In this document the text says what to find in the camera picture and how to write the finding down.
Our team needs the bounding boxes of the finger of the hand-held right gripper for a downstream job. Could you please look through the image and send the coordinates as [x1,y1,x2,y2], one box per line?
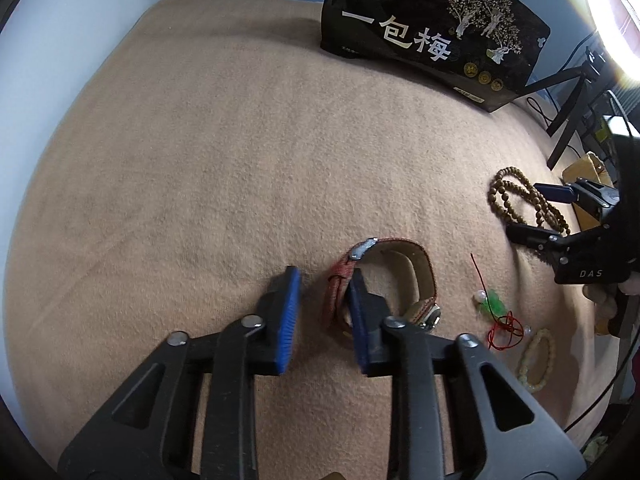
[532,176,623,221]
[505,222,608,266]

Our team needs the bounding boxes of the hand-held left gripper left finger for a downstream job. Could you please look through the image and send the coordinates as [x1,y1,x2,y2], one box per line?
[57,266,302,480]

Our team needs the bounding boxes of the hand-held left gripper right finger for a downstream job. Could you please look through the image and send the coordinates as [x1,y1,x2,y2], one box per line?
[347,268,588,480]

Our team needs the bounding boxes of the brown wooden bead necklace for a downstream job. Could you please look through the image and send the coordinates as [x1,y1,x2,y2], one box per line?
[487,166,572,236]

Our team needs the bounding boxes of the cardboard box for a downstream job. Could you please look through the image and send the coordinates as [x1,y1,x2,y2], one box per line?
[562,152,621,233]

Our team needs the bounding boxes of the red strap wristwatch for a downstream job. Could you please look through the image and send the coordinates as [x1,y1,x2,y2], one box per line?
[322,237,443,333]

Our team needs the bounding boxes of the red string jade pendant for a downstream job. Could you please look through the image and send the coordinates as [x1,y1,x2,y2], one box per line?
[470,252,533,351]

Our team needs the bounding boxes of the cream bead bracelet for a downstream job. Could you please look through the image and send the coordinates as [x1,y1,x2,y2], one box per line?
[516,328,556,391]

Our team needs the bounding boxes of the person's right hand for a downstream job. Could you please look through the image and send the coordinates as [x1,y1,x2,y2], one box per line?
[582,270,640,336]

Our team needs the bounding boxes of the black tripod stand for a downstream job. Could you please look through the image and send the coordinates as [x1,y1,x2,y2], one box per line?
[522,52,608,171]

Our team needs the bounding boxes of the black printed snack bag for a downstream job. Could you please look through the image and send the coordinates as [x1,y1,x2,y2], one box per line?
[320,0,552,113]

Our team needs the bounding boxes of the black ring light cable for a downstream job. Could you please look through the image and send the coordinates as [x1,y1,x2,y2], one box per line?
[527,92,558,128]

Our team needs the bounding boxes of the white ring light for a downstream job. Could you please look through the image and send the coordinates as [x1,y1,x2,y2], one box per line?
[570,0,640,86]

